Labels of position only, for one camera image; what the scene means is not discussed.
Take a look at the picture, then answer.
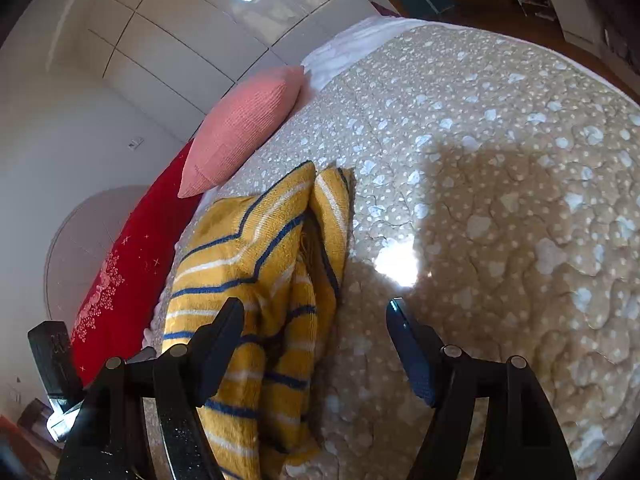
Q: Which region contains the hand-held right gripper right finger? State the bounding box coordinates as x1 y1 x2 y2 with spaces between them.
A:
386 297 578 480

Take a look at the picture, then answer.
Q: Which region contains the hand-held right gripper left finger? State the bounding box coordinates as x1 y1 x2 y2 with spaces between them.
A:
54 296 246 480

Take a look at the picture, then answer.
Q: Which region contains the yellow striped knit sweater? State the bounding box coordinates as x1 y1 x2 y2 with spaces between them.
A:
160 160 356 480

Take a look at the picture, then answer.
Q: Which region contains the wooden nightstand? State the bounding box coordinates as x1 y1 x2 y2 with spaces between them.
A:
0 397 66 480

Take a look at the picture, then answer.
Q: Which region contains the red floral pillow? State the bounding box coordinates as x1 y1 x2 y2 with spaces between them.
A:
70 137 203 388

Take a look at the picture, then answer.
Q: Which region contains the grey padded headboard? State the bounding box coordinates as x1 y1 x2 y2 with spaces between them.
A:
44 185 151 331

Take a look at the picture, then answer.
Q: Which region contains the beige spotted blanket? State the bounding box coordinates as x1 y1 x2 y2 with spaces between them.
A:
142 20 640 480

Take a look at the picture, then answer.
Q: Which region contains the pink ribbed pillow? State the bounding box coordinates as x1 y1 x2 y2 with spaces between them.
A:
177 65 306 199

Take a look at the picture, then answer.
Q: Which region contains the white glossy wardrobe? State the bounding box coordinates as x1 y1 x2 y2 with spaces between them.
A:
45 0 381 136

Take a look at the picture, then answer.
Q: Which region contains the white bedsheet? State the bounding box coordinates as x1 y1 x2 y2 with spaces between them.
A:
300 16 416 91

